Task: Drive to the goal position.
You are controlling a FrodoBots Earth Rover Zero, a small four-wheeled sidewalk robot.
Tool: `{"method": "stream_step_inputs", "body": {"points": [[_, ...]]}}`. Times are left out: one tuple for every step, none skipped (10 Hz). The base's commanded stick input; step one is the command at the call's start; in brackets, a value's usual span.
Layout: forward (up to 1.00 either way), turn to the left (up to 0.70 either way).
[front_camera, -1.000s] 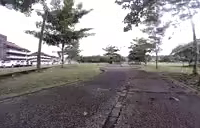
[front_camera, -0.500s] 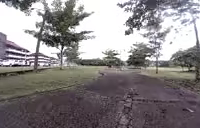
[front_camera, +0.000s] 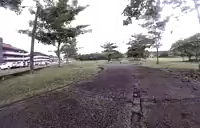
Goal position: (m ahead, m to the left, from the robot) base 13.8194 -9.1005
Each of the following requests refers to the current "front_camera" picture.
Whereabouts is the small distant tree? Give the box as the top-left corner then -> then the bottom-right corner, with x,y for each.
100,41 -> 120,63

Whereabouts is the group of broad trees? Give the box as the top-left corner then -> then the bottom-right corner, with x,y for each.
169,33 -> 200,63

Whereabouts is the tall thin tree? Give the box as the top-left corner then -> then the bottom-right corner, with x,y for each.
121,0 -> 171,65

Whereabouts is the grass strip beside road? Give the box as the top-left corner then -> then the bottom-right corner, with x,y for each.
0,59 -> 106,111

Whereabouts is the grey road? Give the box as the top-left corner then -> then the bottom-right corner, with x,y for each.
0,64 -> 52,81

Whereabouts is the grass field with trees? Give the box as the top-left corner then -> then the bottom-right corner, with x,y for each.
134,57 -> 200,84

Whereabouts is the tree with spreading crown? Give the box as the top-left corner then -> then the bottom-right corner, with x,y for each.
37,19 -> 92,68

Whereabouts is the row of parked cars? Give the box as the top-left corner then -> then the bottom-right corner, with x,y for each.
0,59 -> 72,72

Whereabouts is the broad dark tree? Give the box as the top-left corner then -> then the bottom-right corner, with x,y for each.
125,33 -> 156,61

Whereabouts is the multi-storey building with red roof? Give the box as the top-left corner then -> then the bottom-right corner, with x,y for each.
0,34 -> 61,66

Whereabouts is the distant dark hedge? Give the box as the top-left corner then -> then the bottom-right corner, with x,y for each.
76,51 -> 126,62

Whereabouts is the tall tree with leaning trunk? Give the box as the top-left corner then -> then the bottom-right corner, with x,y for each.
17,0 -> 92,74

